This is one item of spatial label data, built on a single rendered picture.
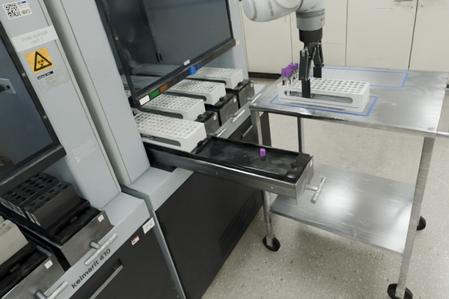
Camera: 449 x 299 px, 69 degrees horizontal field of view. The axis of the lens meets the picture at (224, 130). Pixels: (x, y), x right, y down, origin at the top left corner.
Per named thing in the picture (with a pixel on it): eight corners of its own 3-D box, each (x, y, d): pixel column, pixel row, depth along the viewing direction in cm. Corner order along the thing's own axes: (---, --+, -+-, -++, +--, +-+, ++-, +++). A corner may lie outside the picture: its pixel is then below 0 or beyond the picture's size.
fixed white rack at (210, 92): (158, 100, 144) (155, 87, 141) (172, 91, 151) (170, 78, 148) (214, 107, 128) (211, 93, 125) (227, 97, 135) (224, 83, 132)
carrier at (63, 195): (77, 198, 89) (68, 181, 86) (81, 200, 88) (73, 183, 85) (39, 228, 81) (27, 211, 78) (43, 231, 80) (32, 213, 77)
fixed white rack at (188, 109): (134, 116, 133) (129, 103, 130) (150, 105, 140) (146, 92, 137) (191, 127, 118) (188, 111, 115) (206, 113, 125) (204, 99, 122)
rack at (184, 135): (125, 140, 117) (119, 125, 114) (144, 126, 124) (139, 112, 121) (190, 155, 102) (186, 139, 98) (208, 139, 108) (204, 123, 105)
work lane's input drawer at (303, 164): (121, 156, 121) (113, 136, 116) (146, 137, 130) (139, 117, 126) (313, 211, 83) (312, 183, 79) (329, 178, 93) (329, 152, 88)
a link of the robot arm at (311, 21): (329, 5, 103) (329, 24, 106) (302, 7, 108) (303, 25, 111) (319, 13, 97) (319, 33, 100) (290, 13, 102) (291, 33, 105)
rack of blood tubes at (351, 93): (277, 101, 121) (276, 85, 118) (288, 90, 128) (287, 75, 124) (361, 112, 105) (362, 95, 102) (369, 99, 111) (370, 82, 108)
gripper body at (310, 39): (317, 31, 100) (317, 60, 105) (326, 24, 106) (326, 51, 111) (294, 31, 104) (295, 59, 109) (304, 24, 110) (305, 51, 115)
